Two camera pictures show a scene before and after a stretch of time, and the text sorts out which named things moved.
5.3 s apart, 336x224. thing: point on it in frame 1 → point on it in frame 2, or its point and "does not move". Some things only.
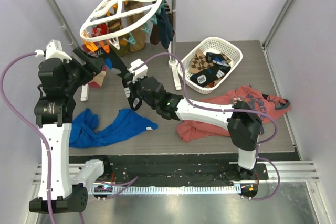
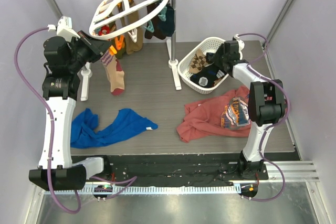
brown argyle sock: (199, 63) does not move
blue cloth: (83, 134) does not move
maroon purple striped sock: (101, 29) → (115, 73)
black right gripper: (131, 87) → (219, 57)
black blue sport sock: (220, 67) does not move
